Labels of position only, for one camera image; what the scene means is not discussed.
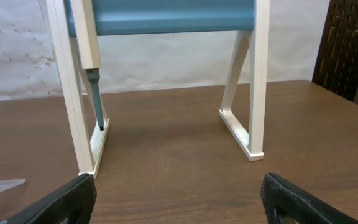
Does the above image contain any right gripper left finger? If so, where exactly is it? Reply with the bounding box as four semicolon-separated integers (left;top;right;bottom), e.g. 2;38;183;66
0;173;98;224

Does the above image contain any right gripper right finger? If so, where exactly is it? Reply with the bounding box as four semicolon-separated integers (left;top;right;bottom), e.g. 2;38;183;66
260;172;358;224

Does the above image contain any white pipette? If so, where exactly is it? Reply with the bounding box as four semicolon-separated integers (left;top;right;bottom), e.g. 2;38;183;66
69;0;105;132

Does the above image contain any white and blue stand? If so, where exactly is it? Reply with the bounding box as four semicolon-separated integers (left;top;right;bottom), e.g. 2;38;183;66
45;0;270;180

